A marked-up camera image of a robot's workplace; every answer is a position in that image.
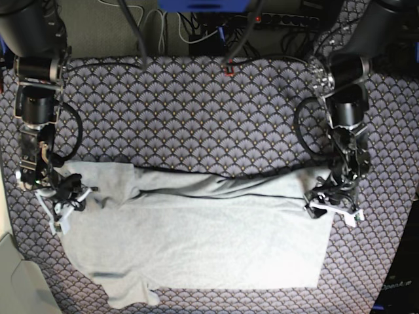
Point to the blue box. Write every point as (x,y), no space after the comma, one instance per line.
(203,5)

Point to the red black table clamp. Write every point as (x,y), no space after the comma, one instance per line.
(228,70)

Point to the grey plastic bin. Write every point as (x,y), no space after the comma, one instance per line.
(23,286)

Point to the black box behind table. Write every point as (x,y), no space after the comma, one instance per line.
(212,46)

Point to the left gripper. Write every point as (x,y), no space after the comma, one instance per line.
(341,193)

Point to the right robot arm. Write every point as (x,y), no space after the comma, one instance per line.
(36,35)

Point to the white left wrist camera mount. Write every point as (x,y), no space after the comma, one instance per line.
(350,216)

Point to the light grey T-shirt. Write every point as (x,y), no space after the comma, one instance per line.
(145,229)

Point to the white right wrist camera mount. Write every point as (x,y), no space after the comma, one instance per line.
(62,212)

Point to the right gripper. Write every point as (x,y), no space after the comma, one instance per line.
(68,191)

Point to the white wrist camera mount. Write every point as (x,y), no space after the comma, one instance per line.
(62,212)
(350,216)

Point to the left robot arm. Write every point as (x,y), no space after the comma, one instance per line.
(339,86)

